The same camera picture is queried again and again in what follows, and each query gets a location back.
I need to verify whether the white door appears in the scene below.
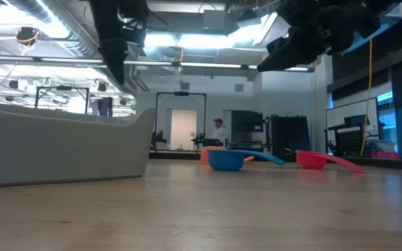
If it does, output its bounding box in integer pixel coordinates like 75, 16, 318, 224
170, 109, 198, 151

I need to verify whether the dark wall board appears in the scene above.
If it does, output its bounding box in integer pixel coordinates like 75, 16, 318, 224
230, 110, 265, 133

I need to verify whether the grey plastic basket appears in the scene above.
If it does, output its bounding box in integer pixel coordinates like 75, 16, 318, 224
0, 91, 157, 190

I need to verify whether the long ceiling light bar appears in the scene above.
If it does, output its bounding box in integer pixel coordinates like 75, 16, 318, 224
0, 54, 315, 73

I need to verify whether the black monitor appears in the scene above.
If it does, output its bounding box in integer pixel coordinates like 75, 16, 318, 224
343, 114, 371, 128

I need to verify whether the black cabinet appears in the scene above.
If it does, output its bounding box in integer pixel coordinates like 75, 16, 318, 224
269, 114, 313, 158

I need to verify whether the grey ceiling unit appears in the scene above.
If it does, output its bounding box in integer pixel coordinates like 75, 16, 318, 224
202, 9, 227, 31

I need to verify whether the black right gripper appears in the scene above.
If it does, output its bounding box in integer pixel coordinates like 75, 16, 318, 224
256, 0, 402, 73

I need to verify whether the large silver ceiling duct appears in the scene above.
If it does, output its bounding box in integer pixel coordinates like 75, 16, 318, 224
5, 0, 139, 91

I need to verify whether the black pegboard cart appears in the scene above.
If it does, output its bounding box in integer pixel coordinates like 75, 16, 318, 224
326, 125, 366, 157

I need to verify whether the black ceiling camera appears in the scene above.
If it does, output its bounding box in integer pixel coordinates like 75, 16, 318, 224
15, 26, 40, 47

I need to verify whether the orange plastic measuring cup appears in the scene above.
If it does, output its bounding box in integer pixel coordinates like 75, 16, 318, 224
198, 146, 255, 165

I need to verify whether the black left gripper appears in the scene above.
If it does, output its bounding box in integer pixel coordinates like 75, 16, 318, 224
89, 0, 149, 84

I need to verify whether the person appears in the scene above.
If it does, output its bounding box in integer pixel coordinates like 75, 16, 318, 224
211, 117, 228, 147

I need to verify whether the red plastic measuring cup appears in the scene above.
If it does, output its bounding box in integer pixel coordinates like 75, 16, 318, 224
295, 149, 365, 174

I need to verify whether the black gantry frame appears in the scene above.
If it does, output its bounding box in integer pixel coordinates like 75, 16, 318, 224
154, 91, 208, 153
34, 85, 91, 114

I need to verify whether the red and black toolbox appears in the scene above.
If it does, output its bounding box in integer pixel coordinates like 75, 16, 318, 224
368, 150, 400, 160

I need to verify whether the whiteboard with black frame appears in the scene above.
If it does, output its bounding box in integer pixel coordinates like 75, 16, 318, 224
325, 97, 380, 154

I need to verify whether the blue plastic measuring cup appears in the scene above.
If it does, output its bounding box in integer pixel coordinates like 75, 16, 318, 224
207, 149, 286, 172

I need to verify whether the yellow power cable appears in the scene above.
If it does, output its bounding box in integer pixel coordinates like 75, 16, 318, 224
359, 37, 373, 157

